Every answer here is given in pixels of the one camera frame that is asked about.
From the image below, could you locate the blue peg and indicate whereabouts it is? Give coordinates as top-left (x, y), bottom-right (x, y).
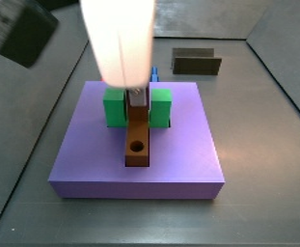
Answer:
top-left (149, 67), bottom-right (160, 82)

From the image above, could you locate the black angle bracket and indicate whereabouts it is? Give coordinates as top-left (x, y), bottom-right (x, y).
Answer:
top-left (170, 48), bottom-right (221, 75)

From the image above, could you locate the brown T-shaped block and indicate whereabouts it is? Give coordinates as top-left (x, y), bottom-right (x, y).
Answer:
top-left (124, 105), bottom-right (150, 168)

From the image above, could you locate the green U-shaped block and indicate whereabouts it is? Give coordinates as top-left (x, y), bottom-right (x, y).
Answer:
top-left (102, 88), bottom-right (172, 128)

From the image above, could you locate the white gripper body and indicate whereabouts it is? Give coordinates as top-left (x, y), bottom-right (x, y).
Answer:
top-left (80, 0), bottom-right (156, 89)

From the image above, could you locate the purple base board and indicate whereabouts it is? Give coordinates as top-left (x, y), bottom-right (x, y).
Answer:
top-left (49, 81), bottom-right (224, 199)

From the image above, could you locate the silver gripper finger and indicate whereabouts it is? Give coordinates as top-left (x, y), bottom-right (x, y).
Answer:
top-left (128, 88), bottom-right (146, 107)

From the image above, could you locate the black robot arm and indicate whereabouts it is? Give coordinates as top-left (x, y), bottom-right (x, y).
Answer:
top-left (0, 0), bottom-right (156, 107)

